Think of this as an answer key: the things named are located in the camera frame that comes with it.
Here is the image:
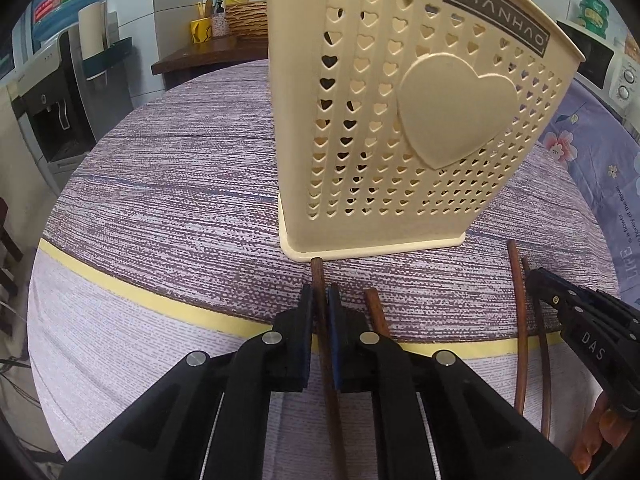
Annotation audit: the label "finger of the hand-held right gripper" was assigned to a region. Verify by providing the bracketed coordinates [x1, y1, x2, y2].
[527, 268, 640, 342]
[561, 324, 640, 414]

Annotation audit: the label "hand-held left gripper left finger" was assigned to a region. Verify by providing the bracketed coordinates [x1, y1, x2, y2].
[62, 284, 317, 480]

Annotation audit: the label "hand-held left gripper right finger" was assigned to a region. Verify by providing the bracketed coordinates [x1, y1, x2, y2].
[326, 283, 587, 480]

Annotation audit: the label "brown wooden chopstick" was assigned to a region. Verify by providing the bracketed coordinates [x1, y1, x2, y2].
[363, 287, 394, 339]
[310, 256, 349, 480]

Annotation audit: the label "cream perforated utensil holder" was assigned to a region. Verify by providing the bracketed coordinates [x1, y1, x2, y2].
[265, 0, 586, 264]

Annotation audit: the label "person's right hand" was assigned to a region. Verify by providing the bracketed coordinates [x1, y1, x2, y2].
[570, 392, 633, 473]

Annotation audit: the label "purple floral cloth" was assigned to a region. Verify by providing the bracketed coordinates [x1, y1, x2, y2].
[536, 77, 640, 312]

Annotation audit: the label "white microwave oven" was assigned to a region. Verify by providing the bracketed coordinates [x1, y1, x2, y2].
[554, 19, 640, 117]

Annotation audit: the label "small dark wooden stool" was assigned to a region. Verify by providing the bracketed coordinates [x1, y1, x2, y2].
[0, 196, 24, 337]

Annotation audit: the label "dark wooden counter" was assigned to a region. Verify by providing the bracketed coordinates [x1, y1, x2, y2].
[151, 35, 271, 92]

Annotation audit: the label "wicker wash basin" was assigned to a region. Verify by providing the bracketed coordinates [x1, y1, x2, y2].
[224, 0, 271, 42]

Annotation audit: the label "yellow cup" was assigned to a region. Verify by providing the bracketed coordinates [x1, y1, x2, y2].
[188, 15, 214, 44]

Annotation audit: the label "floral pump bottle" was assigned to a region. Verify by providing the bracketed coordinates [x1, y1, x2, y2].
[210, 0, 230, 38]

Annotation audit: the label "grey water dispenser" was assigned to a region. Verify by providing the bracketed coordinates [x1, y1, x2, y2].
[0, 30, 137, 188]

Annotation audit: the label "blue cup holder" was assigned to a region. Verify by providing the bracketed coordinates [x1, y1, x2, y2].
[82, 37, 136, 82]

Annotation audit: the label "beige paper cup tube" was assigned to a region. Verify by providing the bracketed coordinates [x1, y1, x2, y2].
[78, 0, 109, 61]

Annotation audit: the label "blue water jug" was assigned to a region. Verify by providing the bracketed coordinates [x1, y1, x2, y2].
[30, 0, 109, 47]

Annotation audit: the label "black cables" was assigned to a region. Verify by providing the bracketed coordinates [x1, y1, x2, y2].
[0, 354, 57, 463]

